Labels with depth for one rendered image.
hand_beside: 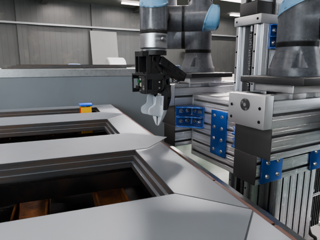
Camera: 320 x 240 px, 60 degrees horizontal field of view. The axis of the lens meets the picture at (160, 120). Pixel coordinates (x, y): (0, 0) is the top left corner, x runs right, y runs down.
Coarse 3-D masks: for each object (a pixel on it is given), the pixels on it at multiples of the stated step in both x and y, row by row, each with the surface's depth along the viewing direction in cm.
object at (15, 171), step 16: (0, 112) 129; (16, 112) 132; (32, 112) 134; (48, 112) 136; (64, 112) 138; (0, 128) 100; (16, 128) 102; (32, 128) 103; (48, 128) 105; (64, 128) 107; (80, 128) 109; (96, 128) 111; (112, 128) 102; (48, 160) 65; (64, 160) 66; (80, 160) 68; (96, 160) 68; (112, 160) 70; (128, 160) 71; (0, 176) 61; (16, 176) 62; (32, 176) 63; (48, 176) 64; (144, 176) 62; (160, 192) 52
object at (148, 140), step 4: (136, 136) 85; (140, 136) 85; (144, 136) 85; (148, 136) 85; (152, 136) 85; (140, 140) 80; (144, 140) 80; (148, 140) 80; (152, 140) 80; (156, 140) 80; (160, 140) 80; (144, 144) 76; (148, 144) 76; (152, 144) 76
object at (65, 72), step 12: (0, 72) 137; (12, 72) 138; (24, 72) 140; (36, 72) 142; (48, 72) 144; (60, 72) 146; (72, 72) 148; (84, 72) 150; (96, 72) 152; (108, 72) 154; (120, 72) 157; (132, 72) 159
